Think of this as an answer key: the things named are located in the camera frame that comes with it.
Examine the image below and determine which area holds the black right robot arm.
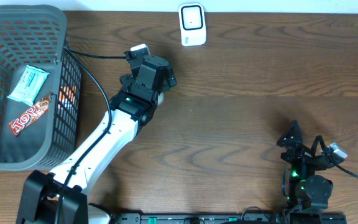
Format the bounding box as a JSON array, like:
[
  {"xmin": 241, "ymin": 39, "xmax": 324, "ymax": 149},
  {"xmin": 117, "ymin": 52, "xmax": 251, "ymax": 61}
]
[{"xmin": 277, "ymin": 120, "xmax": 333, "ymax": 223}]

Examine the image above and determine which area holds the dark grey plastic basket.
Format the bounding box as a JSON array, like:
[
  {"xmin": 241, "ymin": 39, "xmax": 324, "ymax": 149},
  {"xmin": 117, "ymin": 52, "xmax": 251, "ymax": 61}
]
[{"xmin": 0, "ymin": 5, "xmax": 82, "ymax": 171}]

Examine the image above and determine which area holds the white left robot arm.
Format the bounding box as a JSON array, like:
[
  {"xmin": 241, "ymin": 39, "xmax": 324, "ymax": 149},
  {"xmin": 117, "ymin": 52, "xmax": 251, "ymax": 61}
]
[{"xmin": 16, "ymin": 53, "xmax": 176, "ymax": 224}]

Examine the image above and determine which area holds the light blue wipes packet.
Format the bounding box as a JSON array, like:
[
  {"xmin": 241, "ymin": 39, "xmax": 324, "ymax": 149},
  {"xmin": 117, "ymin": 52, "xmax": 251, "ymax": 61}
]
[{"xmin": 7, "ymin": 65, "xmax": 50, "ymax": 106}]

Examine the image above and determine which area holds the green lid jar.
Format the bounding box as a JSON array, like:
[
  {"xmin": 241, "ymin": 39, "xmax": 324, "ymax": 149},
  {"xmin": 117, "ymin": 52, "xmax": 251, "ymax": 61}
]
[{"xmin": 157, "ymin": 92, "xmax": 164, "ymax": 106}]

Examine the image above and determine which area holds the white barcode scanner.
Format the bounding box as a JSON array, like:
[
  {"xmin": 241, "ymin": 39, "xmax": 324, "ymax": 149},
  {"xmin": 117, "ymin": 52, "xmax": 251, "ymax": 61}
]
[{"xmin": 178, "ymin": 3, "xmax": 207, "ymax": 47}]

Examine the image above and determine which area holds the orange Top candy bar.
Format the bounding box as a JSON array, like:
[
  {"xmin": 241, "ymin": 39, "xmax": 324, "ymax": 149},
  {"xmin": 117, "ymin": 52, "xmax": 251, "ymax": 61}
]
[{"xmin": 8, "ymin": 93, "xmax": 52, "ymax": 137}]

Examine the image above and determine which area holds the black right camera cable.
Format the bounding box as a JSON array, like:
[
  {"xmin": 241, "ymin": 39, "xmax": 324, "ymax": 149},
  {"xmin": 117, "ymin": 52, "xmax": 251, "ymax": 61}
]
[{"xmin": 311, "ymin": 134, "xmax": 358, "ymax": 194}]

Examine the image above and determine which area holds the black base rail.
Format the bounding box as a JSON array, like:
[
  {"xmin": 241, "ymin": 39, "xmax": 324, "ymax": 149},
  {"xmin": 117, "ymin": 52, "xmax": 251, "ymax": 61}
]
[{"xmin": 110, "ymin": 212, "xmax": 347, "ymax": 224}]

